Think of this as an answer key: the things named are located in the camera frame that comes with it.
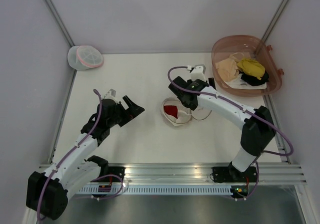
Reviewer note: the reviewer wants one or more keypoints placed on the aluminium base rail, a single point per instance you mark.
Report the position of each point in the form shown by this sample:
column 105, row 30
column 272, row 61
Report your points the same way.
column 198, row 173

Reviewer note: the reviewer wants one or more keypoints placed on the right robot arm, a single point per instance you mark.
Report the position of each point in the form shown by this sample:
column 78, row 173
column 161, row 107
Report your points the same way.
column 253, row 122

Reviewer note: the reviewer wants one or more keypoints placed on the black garment in basket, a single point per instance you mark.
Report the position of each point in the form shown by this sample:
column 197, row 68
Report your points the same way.
column 254, row 81

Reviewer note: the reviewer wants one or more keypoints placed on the yellow garment in basket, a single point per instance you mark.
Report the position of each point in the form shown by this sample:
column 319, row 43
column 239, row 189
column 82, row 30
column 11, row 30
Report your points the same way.
column 251, row 67

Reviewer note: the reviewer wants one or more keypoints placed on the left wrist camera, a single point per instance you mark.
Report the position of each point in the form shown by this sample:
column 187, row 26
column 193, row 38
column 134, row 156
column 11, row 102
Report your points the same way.
column 111, row 94

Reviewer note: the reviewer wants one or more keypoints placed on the left aluminium frame post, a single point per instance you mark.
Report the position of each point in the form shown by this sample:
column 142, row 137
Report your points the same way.
column 59, row 22

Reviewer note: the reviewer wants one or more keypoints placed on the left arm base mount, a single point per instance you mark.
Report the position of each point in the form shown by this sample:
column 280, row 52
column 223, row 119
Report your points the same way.
column 107, row 172

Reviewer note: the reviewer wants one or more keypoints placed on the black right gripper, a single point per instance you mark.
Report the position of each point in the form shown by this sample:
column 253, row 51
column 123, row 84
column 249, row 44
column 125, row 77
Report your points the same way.
column 190, row 81

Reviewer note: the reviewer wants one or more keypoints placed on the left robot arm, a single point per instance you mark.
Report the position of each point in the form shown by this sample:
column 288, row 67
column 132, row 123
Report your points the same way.
column 48, row 192

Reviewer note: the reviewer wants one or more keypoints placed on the translucent pink plastic basket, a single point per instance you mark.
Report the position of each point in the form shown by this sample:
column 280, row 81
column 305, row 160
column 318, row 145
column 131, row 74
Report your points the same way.
column 252, row 48

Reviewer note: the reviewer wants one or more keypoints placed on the white slotted cable duct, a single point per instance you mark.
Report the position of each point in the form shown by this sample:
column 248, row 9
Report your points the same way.
column 131, row 189

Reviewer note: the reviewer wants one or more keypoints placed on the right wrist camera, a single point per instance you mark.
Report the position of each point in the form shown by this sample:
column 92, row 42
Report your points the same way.
column 197, row 72

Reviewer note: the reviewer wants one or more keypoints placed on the white garment in basket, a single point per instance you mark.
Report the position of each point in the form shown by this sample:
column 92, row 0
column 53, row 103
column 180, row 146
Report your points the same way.
column 238, row 83

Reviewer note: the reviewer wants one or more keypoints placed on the right aluminium frame post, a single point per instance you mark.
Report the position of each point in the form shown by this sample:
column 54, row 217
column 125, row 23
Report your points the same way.
column 276, row 17

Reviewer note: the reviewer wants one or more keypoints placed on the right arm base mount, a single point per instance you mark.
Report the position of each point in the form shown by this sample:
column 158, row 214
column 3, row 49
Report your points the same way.
column 227, row 173

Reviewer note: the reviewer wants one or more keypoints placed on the beige round mesh laundry bag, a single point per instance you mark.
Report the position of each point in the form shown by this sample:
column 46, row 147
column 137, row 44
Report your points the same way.
column 185, row 115

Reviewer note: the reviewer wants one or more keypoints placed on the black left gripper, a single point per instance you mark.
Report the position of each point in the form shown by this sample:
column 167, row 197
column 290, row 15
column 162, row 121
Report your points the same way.
column 129, row 114

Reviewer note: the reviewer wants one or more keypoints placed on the white pink-trimmed mesh laundry bag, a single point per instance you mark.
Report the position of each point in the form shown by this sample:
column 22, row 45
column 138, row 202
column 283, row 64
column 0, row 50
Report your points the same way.
column 85, row 57

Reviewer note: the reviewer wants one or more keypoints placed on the beige bra in basket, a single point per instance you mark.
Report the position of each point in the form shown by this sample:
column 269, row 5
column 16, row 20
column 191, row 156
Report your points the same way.
column 227, row 68

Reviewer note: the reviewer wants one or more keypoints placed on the red bra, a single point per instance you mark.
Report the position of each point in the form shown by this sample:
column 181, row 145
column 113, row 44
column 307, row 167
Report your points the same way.
column 171, row 110

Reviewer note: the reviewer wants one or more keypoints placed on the aluminium frame post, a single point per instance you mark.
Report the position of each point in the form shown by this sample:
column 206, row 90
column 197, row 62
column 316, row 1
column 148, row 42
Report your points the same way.
column 59, row 22
column 276, row 17

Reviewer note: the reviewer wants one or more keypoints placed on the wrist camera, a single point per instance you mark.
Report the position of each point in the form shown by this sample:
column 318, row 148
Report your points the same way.
column 197, row 72
column 111, row 94

